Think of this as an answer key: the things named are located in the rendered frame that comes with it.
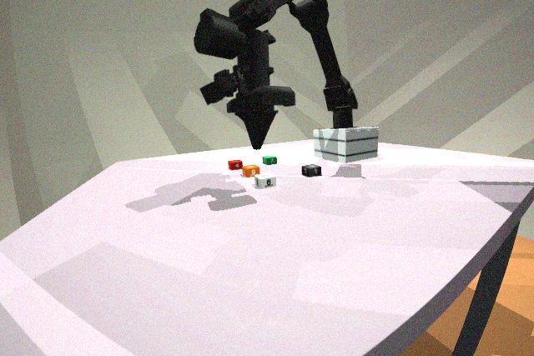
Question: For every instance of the red block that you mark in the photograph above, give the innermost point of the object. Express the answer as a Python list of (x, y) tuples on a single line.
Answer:
[(235, 164)]

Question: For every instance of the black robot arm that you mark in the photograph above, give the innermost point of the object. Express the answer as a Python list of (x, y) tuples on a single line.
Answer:
[(236, 36)]

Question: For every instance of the orange block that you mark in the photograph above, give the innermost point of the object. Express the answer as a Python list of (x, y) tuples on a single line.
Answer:
[(250, 171)]

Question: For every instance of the green block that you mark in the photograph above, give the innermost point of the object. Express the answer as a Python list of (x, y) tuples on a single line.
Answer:
[(269, 159)]

